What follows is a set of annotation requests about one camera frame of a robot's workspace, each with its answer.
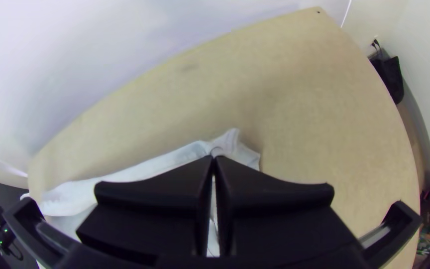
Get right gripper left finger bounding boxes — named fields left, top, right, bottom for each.
left=76, top=155, right=215, bottom=267

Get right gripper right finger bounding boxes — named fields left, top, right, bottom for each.
left=215, top=155, right=358, bottom=259

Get grey t-shirt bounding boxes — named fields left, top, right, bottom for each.
left=20, top=128, right=262, bottom=259

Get black bag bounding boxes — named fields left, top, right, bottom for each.
left=368, top=48, right=405, bottom=105

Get white slanted pole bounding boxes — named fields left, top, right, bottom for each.
left=340, top=0, right=352, bottom=29

